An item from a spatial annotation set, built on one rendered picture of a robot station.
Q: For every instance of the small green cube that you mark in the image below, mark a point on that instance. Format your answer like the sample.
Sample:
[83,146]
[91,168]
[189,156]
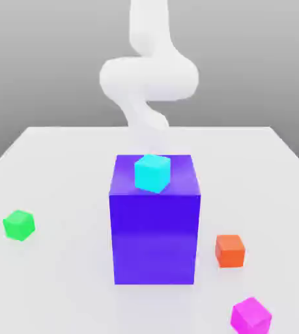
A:
[19,225]

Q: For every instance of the large purple box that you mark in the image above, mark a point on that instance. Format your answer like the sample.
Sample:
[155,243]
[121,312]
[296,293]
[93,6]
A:
[154,240]

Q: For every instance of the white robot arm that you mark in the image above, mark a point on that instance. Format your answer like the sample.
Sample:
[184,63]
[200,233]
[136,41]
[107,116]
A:
[149,78]

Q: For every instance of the small cyan cube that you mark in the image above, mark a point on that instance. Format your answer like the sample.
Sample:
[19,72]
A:
[151,174]

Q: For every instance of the small orange cube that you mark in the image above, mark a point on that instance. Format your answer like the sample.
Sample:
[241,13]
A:
[230,251]

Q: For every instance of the small magenta cube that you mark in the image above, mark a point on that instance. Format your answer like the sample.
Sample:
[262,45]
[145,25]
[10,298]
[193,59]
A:
[249,317]

